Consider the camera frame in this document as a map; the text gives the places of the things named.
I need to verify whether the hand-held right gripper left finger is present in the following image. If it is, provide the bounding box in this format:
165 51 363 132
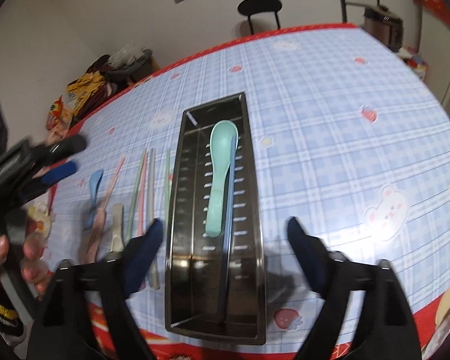
26 217 165 360

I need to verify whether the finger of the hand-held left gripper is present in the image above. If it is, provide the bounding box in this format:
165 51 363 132
19 160 79 200
34 134 88 159

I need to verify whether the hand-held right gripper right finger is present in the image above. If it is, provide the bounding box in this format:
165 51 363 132
287 216 422 360

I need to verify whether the blue spoon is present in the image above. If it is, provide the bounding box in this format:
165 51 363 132
83 169 105 231

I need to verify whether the pink chopstick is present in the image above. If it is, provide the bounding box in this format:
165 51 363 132
137 150 149 237
97 155 127 211

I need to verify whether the pink spoon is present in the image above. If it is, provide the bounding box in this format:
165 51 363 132
79 208 106 265

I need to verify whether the metal utensil tray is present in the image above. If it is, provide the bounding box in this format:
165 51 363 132
164 91 268 346

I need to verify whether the person's left hand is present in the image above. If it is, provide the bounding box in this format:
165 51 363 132
0 230 51 295

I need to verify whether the orange snack bag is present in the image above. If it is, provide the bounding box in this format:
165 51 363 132
45 95 74 139

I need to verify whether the beige spoon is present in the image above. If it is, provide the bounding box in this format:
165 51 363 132
110 203 125 253

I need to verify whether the grey-blue chopstick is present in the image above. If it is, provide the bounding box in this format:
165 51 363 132
148 148 161 291

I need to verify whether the yellow snack bag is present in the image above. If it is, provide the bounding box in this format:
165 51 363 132
67 73 111 119

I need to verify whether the blue chopstick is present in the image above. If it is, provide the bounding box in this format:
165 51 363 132
217 135 238 325

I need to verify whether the green spoon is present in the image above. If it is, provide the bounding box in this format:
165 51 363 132
203 120 240 238

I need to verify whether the blue plaid tablecloth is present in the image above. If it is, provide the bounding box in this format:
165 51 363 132
34 22 450 360

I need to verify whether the black round stool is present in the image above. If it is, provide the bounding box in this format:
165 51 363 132
237 0 284 34

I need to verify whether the dark rice cooker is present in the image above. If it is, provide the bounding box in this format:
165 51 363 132
362 4 405 51

